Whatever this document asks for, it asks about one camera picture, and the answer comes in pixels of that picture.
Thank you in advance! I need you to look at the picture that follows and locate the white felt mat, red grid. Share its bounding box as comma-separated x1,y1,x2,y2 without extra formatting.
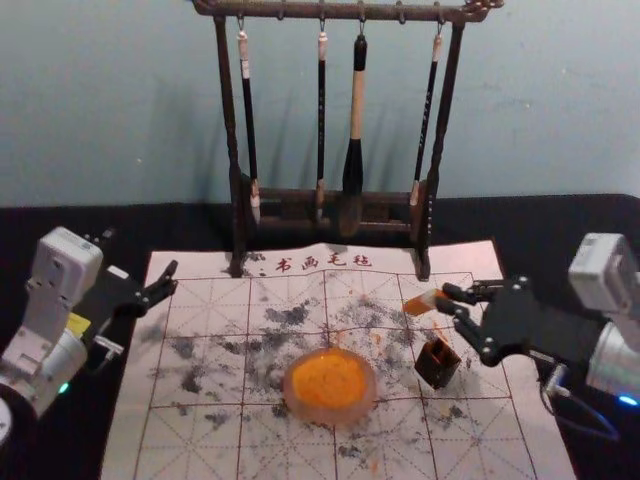
102,241,576,480

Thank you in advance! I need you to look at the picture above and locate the small orange-brown piece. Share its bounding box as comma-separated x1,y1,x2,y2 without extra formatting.
402,291,444,317

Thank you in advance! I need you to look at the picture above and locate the thin black calligraphy brush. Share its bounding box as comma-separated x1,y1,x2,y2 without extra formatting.
314,30,329,224
235,29,263,226
409,33,445,208

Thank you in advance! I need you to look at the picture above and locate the thin dark cable, silver plug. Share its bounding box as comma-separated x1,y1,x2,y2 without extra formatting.
538,360,622,443

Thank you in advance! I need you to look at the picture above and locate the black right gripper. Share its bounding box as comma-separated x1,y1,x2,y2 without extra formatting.
436,276,607,372

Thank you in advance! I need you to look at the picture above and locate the round dish of orange paste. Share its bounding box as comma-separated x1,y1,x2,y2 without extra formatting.
282,348,378,427

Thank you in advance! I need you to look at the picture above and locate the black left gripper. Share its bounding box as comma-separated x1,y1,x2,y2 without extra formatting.
74,259,180,375

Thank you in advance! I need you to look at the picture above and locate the black table cloth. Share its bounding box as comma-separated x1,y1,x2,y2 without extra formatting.
0,192,640,480

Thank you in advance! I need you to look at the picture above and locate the dark brown square seal block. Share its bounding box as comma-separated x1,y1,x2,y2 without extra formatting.
413,337,463,391

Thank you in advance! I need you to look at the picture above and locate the large cream-handled calligraphy brush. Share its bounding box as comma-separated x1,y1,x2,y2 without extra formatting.
340,33,369,237

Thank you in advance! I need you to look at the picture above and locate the dark wooden brush rack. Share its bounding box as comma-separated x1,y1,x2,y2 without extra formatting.
192,0,505,280

